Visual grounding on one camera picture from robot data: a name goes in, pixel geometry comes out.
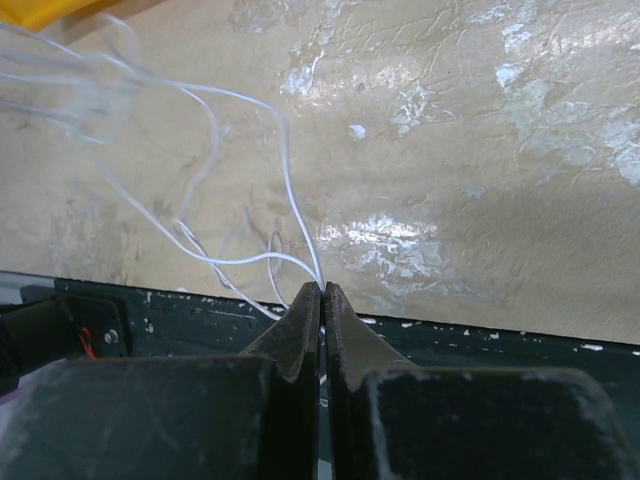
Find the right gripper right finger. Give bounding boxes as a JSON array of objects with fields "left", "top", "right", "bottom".
[{"left": 323, "top": 284, "right": 639, "bottom": 479}]

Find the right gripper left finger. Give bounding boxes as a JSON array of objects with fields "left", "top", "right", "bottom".
[{"left": 1, "top": 283, "right": 321, "bottom": 479}]

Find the yellow plastic bin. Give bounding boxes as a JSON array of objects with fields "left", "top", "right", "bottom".
[{"left": 0, "top": 0, "right": 120, "bottom": 32}]

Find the white thin cable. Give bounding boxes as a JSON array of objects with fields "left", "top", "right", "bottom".
[{"left": 0, "top": 12, "right": 329, "bottom": 386}]

